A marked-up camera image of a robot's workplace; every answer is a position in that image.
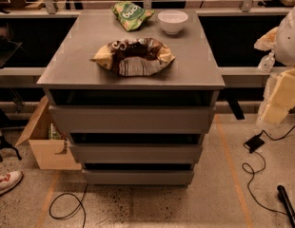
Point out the black tripod leg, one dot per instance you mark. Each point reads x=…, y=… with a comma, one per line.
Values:
x=5, y=144

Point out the grey drawer cabinet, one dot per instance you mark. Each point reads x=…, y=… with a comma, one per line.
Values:
x=192, y=79

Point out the grey bottom drawer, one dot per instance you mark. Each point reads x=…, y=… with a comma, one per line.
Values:
x=134, y=177

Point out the grey top drawer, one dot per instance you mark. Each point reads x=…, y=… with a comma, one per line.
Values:
x=133, y=119

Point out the white bowl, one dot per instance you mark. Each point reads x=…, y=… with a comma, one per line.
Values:
x=172, y=21

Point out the black cylindrical pole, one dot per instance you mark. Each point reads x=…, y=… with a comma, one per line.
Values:
x=284, y=199

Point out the white red sneaker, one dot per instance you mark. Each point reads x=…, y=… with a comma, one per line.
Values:
x=9, y=180

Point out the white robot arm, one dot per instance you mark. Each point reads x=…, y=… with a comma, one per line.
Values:
x=284, y=51

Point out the brown crumpled chip bag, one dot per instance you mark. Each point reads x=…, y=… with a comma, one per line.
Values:
x=134, y=57

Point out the grey drawer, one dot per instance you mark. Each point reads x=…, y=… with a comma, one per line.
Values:
x=136, y=153
x=133, y=119
x=134, y=177

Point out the green snack bag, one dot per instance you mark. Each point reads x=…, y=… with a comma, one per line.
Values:
x=130, y=15

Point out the cardboard box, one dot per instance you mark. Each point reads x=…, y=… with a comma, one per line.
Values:
x=50, y=153

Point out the clear sanitizer pump bottle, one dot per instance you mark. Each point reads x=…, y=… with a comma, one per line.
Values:
x=267, y=63

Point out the black power adapter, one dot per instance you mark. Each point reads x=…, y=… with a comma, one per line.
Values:
x=254, y=143

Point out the grey middle drawer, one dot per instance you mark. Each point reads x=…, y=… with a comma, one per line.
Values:
x=136, y=153

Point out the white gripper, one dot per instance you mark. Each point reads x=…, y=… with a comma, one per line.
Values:
x=288, y=43

